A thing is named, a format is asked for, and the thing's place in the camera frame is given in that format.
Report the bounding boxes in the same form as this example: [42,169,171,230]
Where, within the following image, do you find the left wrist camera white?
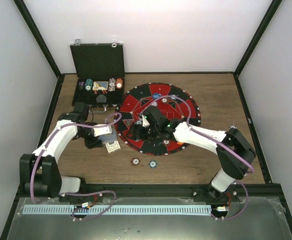
[92,124,112,137]

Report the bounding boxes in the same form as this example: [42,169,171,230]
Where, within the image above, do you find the card deck in case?
[92,81,109,91]

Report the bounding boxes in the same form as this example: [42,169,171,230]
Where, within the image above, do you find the teal chips in case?
[85,78,93,91]

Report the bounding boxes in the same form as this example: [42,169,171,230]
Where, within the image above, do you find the red poker chip stack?
[130,158,140,166]

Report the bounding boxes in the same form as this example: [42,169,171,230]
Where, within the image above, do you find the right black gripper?
[126,123,160,143]

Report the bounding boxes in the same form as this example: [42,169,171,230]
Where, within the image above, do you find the light blue slotted cable duct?
[22,204,212,216]

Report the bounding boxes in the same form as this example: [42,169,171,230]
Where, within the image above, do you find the black poker chip case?
[70,42,125,108]

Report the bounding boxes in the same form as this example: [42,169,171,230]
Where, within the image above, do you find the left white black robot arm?
[19,102,113,204]

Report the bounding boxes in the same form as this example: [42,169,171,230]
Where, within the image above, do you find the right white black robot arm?
[130,119,257,202]

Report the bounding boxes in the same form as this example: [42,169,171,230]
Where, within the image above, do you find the orange chips in case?
[115,78,124,89]

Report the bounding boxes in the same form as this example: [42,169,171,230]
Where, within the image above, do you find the blue card deck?
[98,133,117,144]

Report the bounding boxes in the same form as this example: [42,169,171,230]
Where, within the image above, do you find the teal poker chip stack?
[149,160,157,168]

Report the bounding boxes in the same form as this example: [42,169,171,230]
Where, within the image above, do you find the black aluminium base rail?
[79,183,285,204]

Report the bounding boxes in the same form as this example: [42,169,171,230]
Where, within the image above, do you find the round red black poker mat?
[115,83,201,156]

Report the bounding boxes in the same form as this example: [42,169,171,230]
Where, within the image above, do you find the white card box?
[105,140,121,154]

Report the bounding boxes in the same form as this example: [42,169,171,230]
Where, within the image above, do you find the black round button in case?
[96,94,107,103]

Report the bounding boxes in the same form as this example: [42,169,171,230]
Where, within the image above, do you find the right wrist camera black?
[142,105,169,128]

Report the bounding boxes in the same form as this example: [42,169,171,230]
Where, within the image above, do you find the blue blind button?
[152,93,161,100]

